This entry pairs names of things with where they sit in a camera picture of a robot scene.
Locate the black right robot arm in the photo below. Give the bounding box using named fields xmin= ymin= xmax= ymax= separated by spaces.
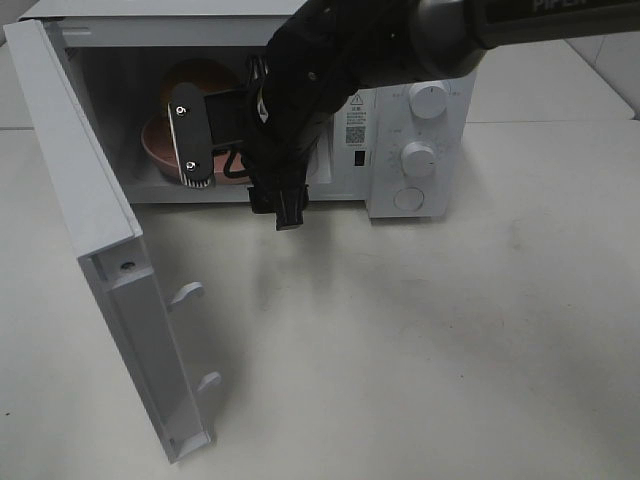
xmin=168 ymin=1 xmax=639 ymax=212

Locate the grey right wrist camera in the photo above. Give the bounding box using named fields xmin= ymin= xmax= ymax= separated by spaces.
xmin=248 ymin=185 xmax=309 ymax=231

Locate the lower white timer knob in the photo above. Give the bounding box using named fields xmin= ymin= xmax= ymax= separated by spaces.
xmin=400 ymin=142 xmax=436 ymax=178

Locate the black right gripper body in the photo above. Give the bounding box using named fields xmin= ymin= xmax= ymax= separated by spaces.
xmin=242 ymin=54 xmax=333 ymax=200

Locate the burger with lettuce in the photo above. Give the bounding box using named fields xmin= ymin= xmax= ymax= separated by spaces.
xmin=159 ymin=59 xmax=240 ymax=119

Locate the white microwave oven body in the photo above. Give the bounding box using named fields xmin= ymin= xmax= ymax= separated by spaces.
xmin=18 ymin=1 xmax=475 ymax=218

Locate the pink round plate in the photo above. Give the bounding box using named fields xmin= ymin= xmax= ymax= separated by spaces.
xmin=141 ymin=114 xmax=250 ymax=185

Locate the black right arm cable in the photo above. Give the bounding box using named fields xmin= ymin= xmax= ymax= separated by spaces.
xmin=212 ymin=147 xmax=251 ymax=180

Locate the white microwave door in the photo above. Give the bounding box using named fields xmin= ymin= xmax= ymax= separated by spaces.
xmin=4 ymin=20 xmax=212 ymax=463

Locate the round white door button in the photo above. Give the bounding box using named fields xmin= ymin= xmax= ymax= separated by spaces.
xmin=394 ymin=187 xmax=425 ymax=212

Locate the white warning label sticker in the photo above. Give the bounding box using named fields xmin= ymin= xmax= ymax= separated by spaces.
xmin=340 ymin=90 xmax=375 ymax=149

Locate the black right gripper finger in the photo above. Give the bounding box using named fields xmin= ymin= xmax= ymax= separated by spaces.
xmin=167 ymin=83 xmax=214 ymax=189

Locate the upper white power knob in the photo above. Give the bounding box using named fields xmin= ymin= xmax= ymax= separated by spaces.
xmin=408 ymin=81 xmax=450 ymax=119

